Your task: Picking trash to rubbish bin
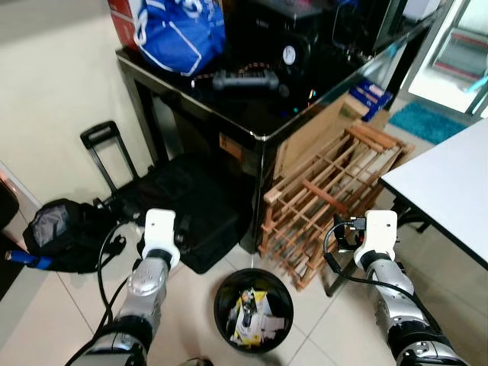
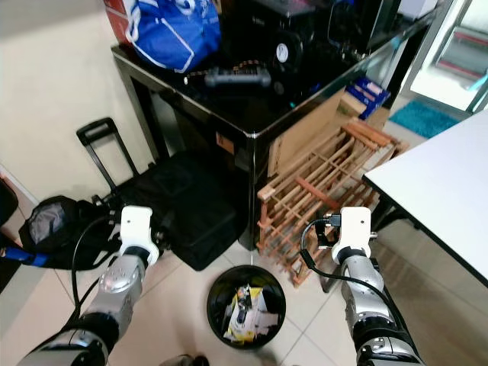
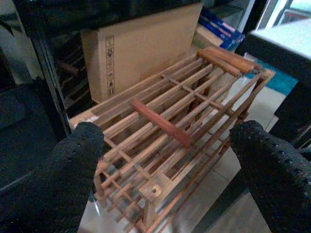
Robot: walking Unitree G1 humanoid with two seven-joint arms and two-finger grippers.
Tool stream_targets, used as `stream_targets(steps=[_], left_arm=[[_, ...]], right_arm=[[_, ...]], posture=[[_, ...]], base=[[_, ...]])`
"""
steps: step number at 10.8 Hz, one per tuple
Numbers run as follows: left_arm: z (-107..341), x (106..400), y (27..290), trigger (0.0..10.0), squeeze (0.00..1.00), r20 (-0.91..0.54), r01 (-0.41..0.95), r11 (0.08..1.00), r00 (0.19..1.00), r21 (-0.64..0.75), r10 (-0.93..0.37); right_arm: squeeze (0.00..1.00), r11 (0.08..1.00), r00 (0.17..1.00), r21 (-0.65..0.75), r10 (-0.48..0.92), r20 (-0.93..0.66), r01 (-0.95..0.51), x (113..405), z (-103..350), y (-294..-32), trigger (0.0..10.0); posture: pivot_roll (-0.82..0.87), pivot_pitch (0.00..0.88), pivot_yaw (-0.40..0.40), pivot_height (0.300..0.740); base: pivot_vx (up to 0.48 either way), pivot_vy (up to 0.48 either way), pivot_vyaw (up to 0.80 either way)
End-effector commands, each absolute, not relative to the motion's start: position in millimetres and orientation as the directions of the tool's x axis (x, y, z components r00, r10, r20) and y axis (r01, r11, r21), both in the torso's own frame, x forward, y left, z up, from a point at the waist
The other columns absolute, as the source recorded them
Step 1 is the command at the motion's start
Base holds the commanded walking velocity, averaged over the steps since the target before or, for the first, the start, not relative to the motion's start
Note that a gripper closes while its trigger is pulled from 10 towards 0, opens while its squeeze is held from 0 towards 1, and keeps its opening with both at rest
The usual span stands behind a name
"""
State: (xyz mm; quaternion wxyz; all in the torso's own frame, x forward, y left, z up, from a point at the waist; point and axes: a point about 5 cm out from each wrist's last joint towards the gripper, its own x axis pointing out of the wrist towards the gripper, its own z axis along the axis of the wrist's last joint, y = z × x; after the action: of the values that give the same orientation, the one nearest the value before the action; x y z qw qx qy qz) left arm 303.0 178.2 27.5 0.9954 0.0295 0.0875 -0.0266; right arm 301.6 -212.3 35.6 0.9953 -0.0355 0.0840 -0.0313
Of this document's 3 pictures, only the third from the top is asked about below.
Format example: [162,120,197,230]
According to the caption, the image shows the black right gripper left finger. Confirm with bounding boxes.
[0,122,105,233]

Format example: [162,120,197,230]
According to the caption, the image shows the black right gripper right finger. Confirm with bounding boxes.
[229,120,311,233]

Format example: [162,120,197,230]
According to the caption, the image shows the bulky black box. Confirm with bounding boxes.
[0,80,71,194]

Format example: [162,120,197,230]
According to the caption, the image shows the teal blue sheet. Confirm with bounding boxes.
[261,69,299,96]

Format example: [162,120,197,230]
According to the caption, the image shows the reddish brown wooden slat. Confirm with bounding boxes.
[130,98,192,149]

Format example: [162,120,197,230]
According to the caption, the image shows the black glass cabinet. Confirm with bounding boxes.
[12,0,256,138]

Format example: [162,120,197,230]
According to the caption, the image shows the black cabinet with white top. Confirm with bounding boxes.
[237,19,311,148]

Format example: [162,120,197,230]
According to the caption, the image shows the brown wooden rod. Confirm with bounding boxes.
[196,46,262,74]

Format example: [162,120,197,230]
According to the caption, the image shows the brown cardboard box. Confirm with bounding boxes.
[80,2,204,103]

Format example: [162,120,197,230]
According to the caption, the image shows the blue printed carton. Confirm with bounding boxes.
[198,8,246,50]

